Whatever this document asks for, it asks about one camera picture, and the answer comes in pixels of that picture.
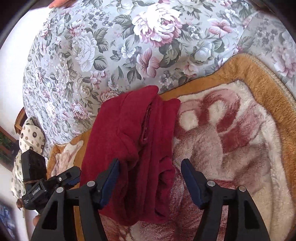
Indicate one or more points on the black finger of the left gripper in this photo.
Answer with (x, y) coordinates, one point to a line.
(67, 179)

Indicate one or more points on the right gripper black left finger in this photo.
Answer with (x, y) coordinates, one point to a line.
(57, 221)

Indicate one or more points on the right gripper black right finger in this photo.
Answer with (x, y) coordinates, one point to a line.
(244, 221)

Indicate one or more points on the dark red knit sweater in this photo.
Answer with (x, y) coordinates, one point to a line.
(136, 128)

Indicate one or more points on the person's left hand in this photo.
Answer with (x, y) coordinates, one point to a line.
(31, 217)

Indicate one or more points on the cream patterned pillow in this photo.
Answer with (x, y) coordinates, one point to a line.
(31, 137)

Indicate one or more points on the wooden chair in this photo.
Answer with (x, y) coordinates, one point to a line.
(20, 119)

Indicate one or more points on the floral plush fleece blanket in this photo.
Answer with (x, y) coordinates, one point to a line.
(237, 127)

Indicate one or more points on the floral bed quilt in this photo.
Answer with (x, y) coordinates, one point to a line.
(91, 51)

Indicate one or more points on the peach pillow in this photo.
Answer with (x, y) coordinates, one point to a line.
(61, 3)

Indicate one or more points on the framed wall picture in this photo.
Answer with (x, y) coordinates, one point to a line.
(7, 222)

